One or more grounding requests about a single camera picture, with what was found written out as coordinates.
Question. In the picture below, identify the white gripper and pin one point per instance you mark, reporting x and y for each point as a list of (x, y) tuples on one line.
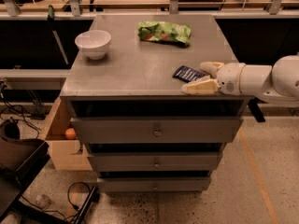
[(230, 78)]

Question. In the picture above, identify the blue rxbar blueberry bar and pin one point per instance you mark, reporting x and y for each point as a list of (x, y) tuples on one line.
[(187, 74)]

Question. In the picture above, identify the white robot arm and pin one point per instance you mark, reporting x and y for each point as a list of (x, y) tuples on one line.
[(276, 85)]

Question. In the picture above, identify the white bowl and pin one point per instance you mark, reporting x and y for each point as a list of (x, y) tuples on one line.
[(93, 44)]

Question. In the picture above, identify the green chip bag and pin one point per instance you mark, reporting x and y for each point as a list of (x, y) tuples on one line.
[(164, 31)]

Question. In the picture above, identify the middle grey drawer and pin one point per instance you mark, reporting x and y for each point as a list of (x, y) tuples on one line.
[(129, 162)]

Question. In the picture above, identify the grey drawer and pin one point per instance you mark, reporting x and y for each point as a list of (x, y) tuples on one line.
[(129, 162), (163, 184), (149, 131)]

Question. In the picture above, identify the grey drawer cabinet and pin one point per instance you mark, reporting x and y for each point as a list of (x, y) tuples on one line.
[(134, 80)]

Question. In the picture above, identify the bottom grey drawer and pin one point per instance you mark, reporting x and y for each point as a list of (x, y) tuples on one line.
[(163, 184)]

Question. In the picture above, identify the top grey drawer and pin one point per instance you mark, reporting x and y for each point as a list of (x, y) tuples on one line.
[(149, 131)]

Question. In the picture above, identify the orange ball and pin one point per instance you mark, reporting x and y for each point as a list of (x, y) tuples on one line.
[(70, 134)]

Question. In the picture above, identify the light wooden box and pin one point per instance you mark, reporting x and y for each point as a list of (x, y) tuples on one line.
[(69, 155)]

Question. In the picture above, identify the black power strip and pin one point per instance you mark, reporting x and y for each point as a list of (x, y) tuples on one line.
[(93, 197)]

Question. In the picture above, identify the black bin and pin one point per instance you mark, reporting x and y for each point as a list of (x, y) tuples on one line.
[(20, 161)]

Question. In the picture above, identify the metal rail frame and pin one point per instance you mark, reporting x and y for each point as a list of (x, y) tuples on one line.
[(149, 6)]

